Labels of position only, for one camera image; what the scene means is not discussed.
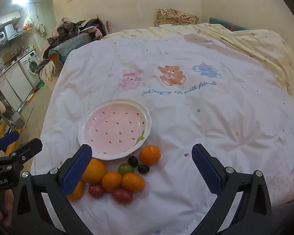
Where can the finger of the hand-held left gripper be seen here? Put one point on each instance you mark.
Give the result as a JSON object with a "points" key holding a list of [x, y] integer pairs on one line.
{"points": [[27, 149], [7, 139]]}

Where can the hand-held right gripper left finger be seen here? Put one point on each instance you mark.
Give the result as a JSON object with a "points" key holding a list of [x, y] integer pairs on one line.
{"points": [[76, 170]]}

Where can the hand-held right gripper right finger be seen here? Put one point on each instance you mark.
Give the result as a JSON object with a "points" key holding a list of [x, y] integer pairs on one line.
{"points": [[208, 170]]}

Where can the large orange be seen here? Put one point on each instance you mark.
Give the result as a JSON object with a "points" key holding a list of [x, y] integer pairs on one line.
{"points": [[78, 191], [96, 172]]}

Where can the red cherry tomato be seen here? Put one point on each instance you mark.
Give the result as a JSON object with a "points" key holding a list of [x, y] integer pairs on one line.
{"points": [[96, 191], [122, 195]]}

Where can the small mandarin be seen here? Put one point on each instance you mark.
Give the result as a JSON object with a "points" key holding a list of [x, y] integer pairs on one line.
{"points": [[112, 181], [133, 182], [150, 154]]}

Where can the green round fruit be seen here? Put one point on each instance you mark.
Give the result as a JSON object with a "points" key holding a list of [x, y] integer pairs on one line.
{"points": [[126, 169]]}

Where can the pink strawberry print plate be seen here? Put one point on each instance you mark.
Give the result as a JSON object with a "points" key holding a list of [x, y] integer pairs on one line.
{"points": [[112, 127]]}

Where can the person's left hand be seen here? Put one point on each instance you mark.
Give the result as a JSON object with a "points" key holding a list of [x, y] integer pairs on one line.
{"points": [[2, 208]]}

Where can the chrome pole with grey foot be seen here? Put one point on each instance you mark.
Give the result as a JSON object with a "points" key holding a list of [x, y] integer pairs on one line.
{"points": [[17, 119]]}

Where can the white base cabinet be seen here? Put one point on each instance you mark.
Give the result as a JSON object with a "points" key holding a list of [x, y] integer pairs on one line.
{"points": [[14, 83]]}

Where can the white animal print blanket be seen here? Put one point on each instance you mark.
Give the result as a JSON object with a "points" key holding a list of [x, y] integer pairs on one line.
{"points": [[186, 115]]}

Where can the green plastic item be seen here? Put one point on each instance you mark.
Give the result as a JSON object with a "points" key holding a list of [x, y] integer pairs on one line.
{"points": [[40, 84]]}

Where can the pink bow print cloth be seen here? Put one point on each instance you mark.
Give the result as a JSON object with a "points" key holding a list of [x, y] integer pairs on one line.
{"points": [[284, 183]]}

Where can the beige floral cloth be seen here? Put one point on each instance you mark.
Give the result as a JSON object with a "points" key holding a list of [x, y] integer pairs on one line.
{"points": [[46, 71]]}

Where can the white washing machine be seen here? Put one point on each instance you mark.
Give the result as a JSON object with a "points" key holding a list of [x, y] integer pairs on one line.
{"points": [[31, 63]]}

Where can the person's grey pants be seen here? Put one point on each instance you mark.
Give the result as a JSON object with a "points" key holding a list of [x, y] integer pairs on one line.
{"points": [[286, 221]]}

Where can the hanging plastic bag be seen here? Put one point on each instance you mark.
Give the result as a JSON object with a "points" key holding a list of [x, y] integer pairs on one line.
{"points": [[29, 24]]}

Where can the pile of dark clothes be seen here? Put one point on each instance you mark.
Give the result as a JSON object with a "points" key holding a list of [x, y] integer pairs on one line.
{"points": [[76, 29]]}

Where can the cream printed quilt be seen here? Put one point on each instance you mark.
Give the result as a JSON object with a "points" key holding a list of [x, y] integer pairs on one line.
{"points": [[267, 46]]}

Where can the teal pillow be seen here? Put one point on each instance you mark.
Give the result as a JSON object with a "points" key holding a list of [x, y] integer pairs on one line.
{"points": [[225, 24]]}

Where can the floral brown pillow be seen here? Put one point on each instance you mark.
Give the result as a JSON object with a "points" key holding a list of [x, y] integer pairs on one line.
{"points": [[177, 17]]}

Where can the white wall cabinets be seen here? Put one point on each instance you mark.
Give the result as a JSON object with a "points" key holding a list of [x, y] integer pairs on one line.
{"points": [[5, 18]]}

